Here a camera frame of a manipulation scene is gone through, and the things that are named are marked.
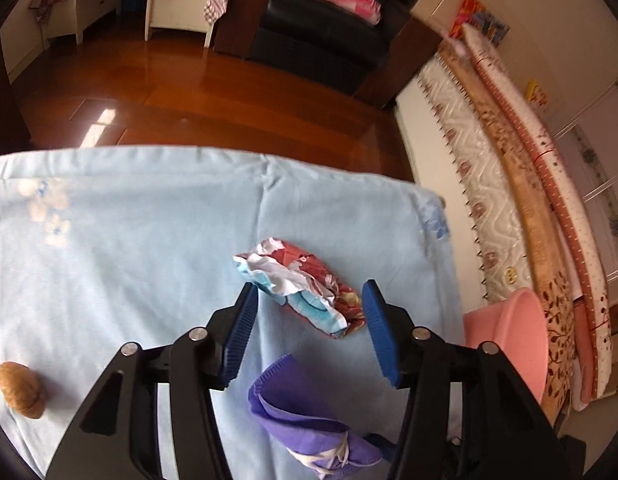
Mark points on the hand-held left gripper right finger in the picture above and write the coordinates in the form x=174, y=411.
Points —
x=381, y=335

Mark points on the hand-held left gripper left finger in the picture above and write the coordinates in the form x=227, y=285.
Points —
x=241, y=330

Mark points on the colourful wrapper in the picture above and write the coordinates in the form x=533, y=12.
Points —
x=299, y=285

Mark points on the pink plastic basin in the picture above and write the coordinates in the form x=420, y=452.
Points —
x=509, y=340

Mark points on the purple cloth pouch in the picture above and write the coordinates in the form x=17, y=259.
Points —
x=299, y=425

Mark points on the light blue floral cloth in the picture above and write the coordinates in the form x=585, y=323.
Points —
x=139, y=240

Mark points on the brown leaf pattern blanket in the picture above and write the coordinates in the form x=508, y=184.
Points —
x=534, y=220

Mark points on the leaning patterned mattresses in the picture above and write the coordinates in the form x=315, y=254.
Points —
x=564, y=210

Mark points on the brown walnut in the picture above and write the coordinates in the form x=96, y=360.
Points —
x=21, y=390

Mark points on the white wardrobe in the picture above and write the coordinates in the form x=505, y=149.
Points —
x=599, y=175

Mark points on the yellow flowered pillow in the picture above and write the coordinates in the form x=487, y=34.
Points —
x=537, y=92

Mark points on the black leather armchair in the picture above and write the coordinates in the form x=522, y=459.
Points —
x=329, y=45

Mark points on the white table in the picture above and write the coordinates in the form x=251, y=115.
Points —
x=174, y=7

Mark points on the colourful patterned pillow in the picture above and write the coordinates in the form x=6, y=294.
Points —
x=476, y=17

